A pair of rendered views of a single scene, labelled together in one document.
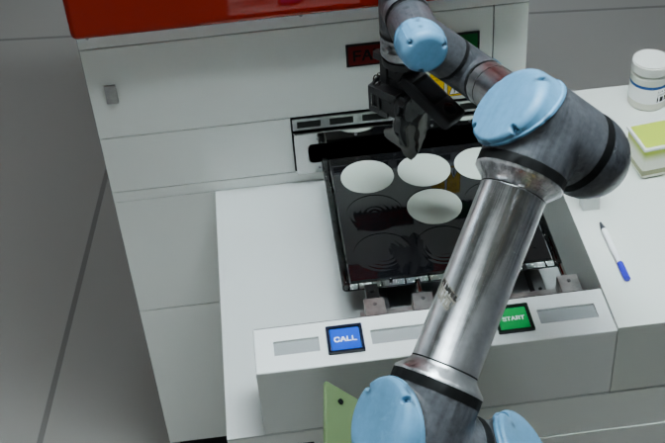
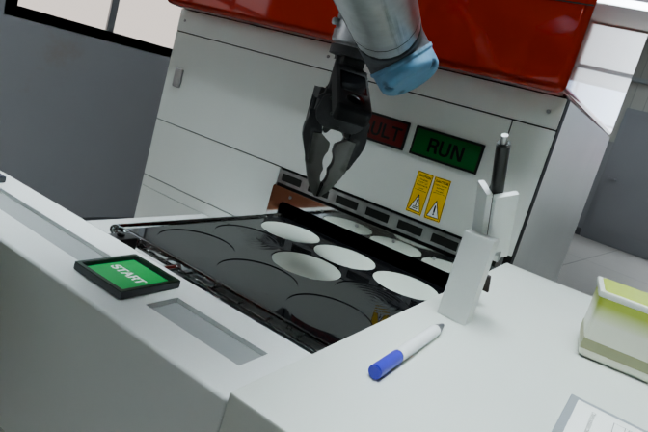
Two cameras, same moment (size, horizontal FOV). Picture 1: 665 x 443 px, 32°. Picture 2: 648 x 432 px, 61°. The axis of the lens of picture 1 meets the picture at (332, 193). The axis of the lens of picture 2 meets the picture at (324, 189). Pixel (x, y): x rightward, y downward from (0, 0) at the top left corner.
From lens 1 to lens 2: 1.62 m
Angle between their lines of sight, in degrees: 42
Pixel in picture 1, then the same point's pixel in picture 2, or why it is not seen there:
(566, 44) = not seen: outside the picture
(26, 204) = not seen: hidden behind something
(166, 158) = (185, 159)
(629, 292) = (351, 387)
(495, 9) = (512, 124)
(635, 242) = (469, 371)
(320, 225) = not seen: hidden behind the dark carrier
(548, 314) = (181, 314)
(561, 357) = (116, 394)
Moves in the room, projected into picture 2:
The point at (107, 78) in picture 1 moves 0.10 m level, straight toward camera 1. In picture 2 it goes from (181, 63) to (150, 55)
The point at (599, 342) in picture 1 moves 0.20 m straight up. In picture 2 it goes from (184, 409) to (271, 74)
